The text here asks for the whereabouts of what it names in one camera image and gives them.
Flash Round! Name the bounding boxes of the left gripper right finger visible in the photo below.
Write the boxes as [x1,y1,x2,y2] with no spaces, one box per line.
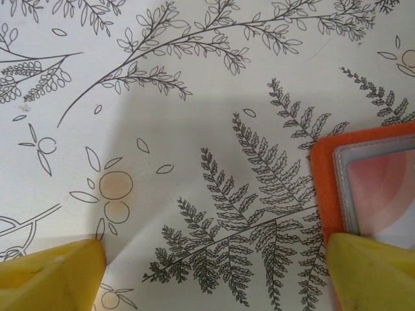
[324,231,415,311]

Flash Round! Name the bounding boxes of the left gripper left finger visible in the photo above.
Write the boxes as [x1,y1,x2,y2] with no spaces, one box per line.
[0,238,107,311]

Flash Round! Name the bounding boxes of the orange card holder wallet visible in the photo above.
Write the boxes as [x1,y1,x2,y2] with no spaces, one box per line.
[309,122,415,311]

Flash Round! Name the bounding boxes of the floral patterned tablecloth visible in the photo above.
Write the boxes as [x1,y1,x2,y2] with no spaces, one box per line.
[0,0,415,311]

